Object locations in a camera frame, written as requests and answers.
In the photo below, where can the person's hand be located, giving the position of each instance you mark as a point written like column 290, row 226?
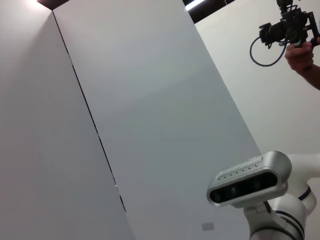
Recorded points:
column 302, row 56

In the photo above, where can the black film camera rig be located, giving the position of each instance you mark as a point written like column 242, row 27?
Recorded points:
column 280, row 27

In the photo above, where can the person's forearm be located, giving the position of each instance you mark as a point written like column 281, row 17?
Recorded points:
column 315, row 77

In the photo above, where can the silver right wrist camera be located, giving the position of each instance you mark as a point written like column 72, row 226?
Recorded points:
column 250, row 185

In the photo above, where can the grey wall plate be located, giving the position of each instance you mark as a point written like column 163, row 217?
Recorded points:
column 208, row 226

